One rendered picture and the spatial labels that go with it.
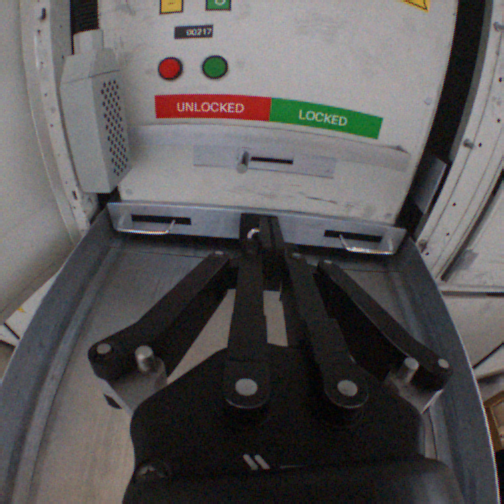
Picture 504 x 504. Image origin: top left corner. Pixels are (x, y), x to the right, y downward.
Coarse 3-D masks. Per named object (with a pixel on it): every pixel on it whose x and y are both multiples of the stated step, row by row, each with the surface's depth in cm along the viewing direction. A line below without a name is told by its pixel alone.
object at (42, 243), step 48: (0, 0) 11; (0, 48) 16; (0, 96) 20; (0, 144) 24; (48, 144) 30; (0, 192) 26; (48, 192) 35; (0, 240) 29; (48, 240) 38; (0, 288) 30
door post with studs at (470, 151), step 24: (480, 48) 19; (480, 72) 21; (480, 96) 21; (480, 120) 24; (456, 144) 30; (480, 144) 26; (456, 168) 30; (480, 168) 28; (456, 192) 32; (432, 216) 36; (456, 216) 35; (432, 240) 39; (432, 264) 42
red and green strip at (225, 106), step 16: (160, 96) 30; (176, 96) 30; (192, 96) 30; (208, 96) 30; (224, 96) 30; (240, 96) 30; (256, 96) 30; (160, 112) 32; (176, 112) 32; (192, 112) 32; (208, 112) 32; (224, 112) 32; (240, 112) 32; (256, 112) 32; (272, 112) 32; (288, 112) 31; (304, 112) 31; (320, 112) 31; (336, 112) 31; (352, 112) 30; (336, 128) 32; (352, 128) 32; (368, 128) 32
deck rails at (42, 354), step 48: (96, 240) 40; (48, 288) 28; (96, 288) 37; (432, 288) 34; (48, 336) 27; (432, 336) 32; (0, 384) 17; (48, 384) 24; (0, 432) 15; (432, 432) 23; (480, 432) 17; (0, 480) 12; (480, 480) 13
